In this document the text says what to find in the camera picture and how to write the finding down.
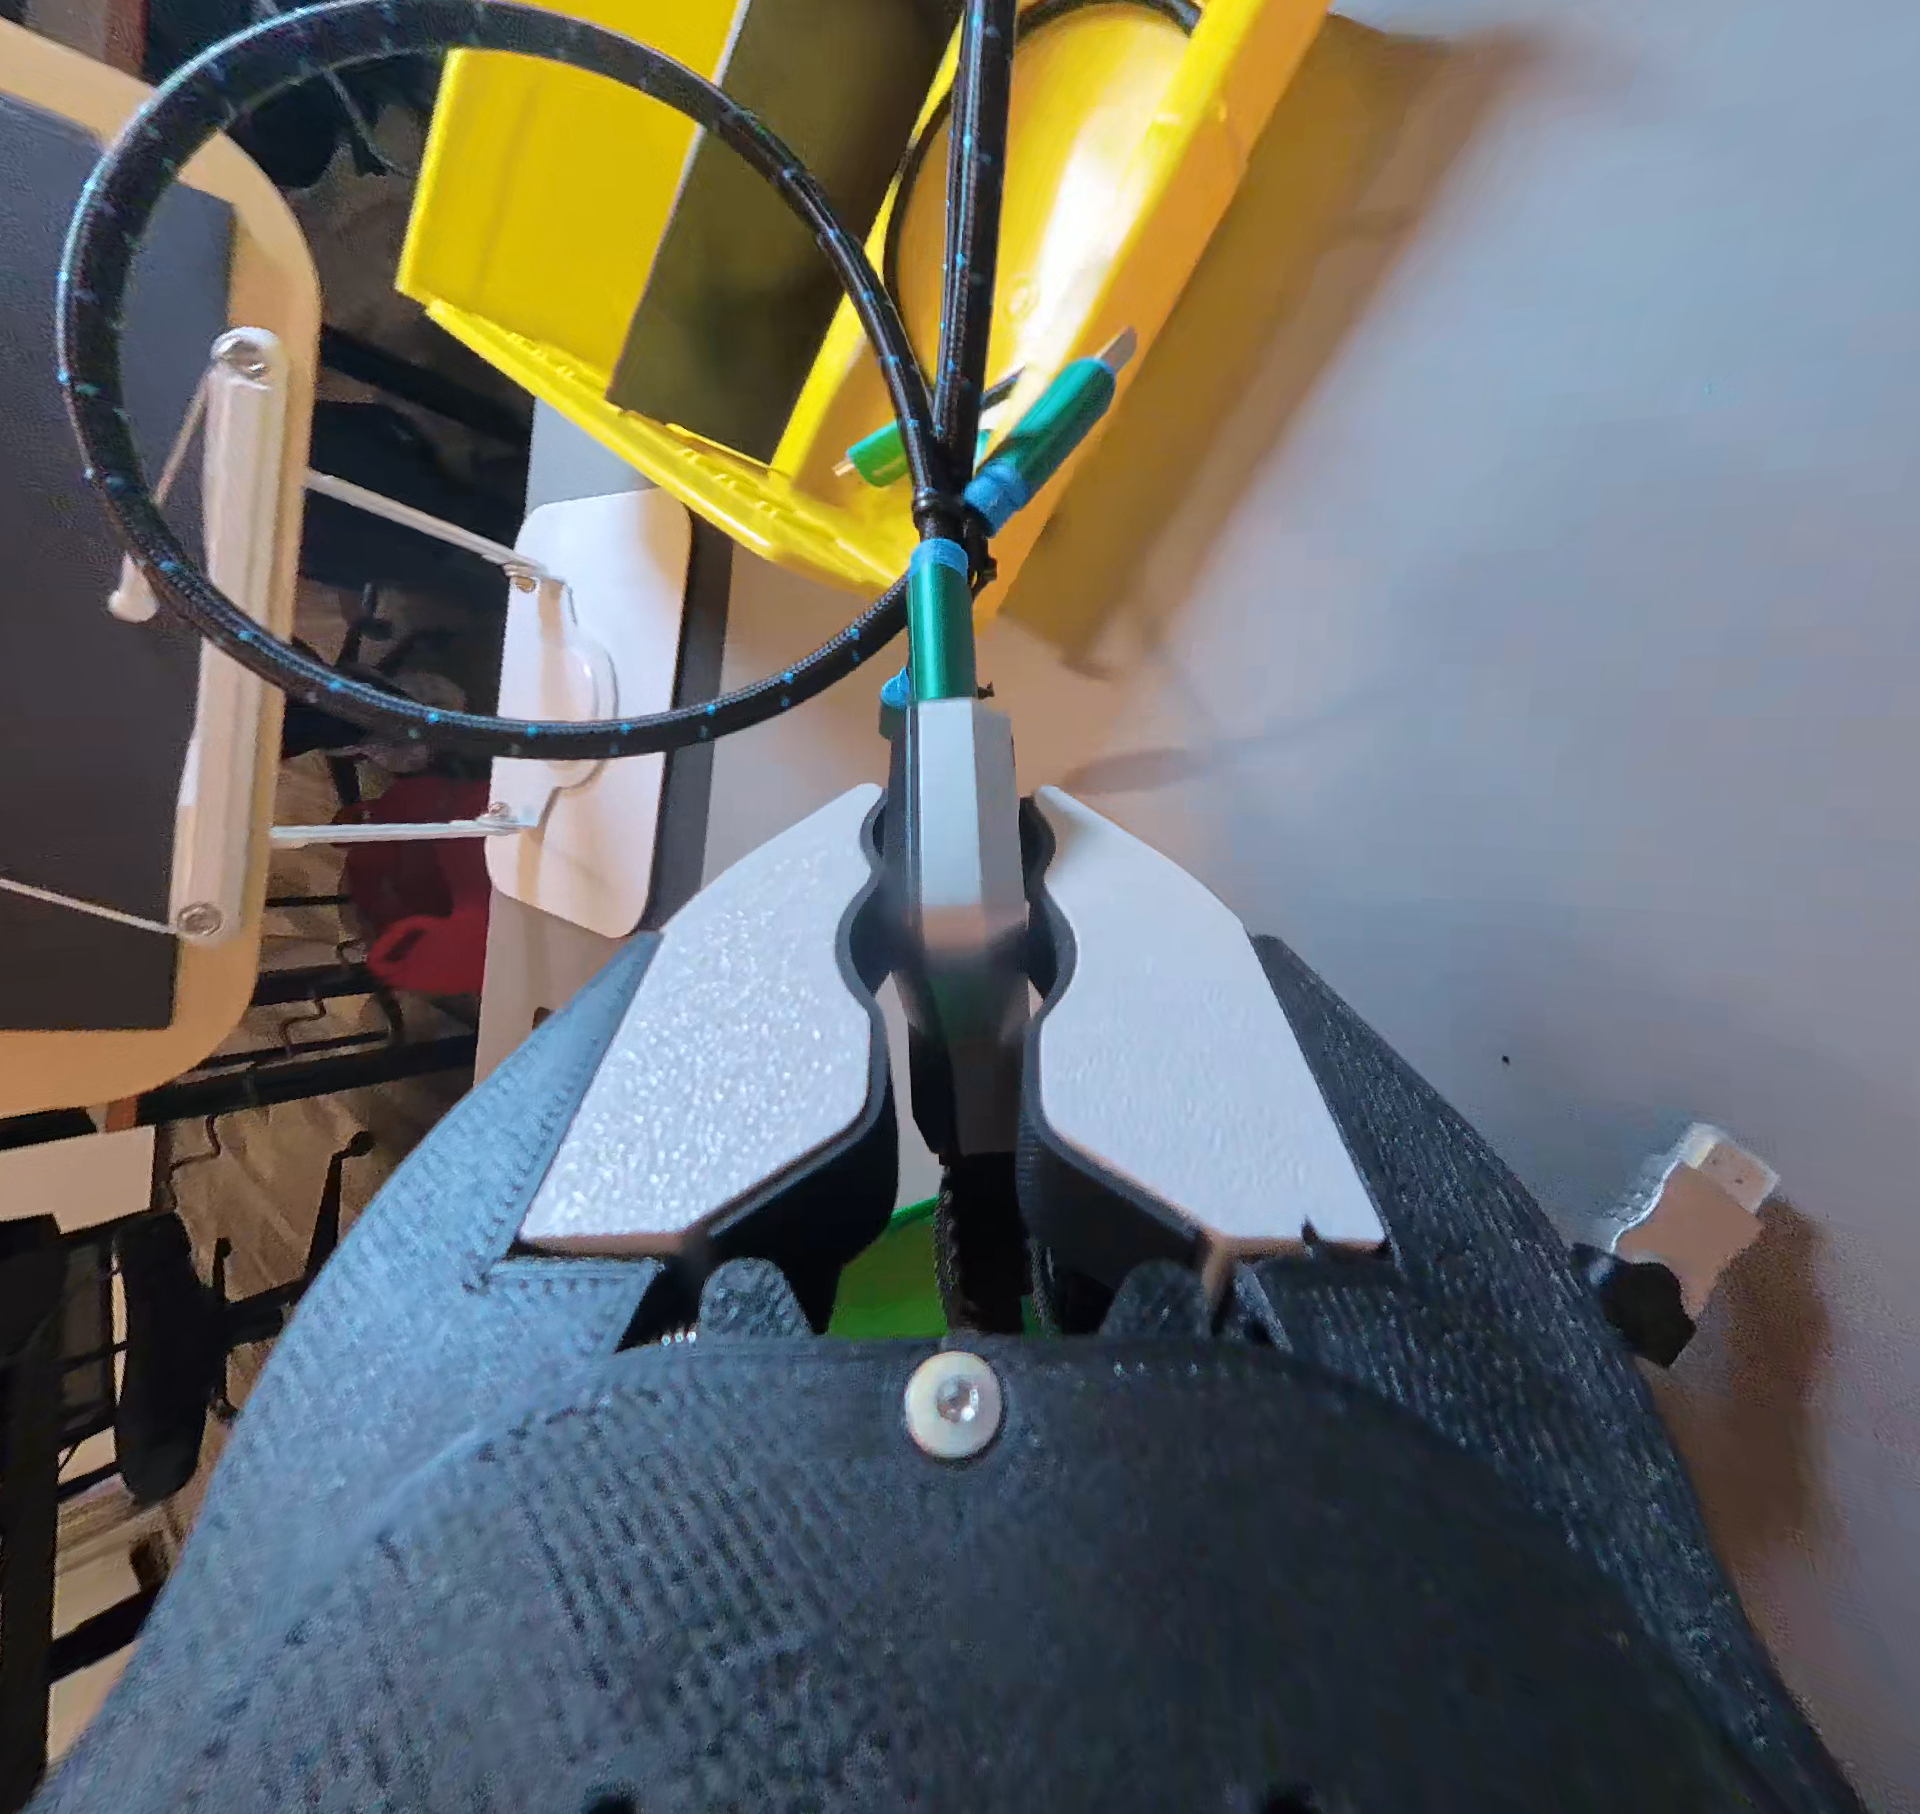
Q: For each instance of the yellow plastic bin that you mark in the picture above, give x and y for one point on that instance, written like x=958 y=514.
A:
x=525 y=194

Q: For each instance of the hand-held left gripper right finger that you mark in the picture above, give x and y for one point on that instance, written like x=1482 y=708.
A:
x=1184 y=1064

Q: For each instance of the white folding board stand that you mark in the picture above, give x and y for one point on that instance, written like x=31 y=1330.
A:
x=600 y=568

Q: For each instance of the red bag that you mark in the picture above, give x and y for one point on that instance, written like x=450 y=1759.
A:
x=412 y=885

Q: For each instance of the black bin divider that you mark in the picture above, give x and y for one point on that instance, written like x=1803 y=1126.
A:
x=779 y=120

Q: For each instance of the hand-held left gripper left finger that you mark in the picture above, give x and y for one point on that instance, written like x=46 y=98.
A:
x=719 y=1064

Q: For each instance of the green plastic bin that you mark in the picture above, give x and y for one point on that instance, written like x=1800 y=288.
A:
x=878 y=1290

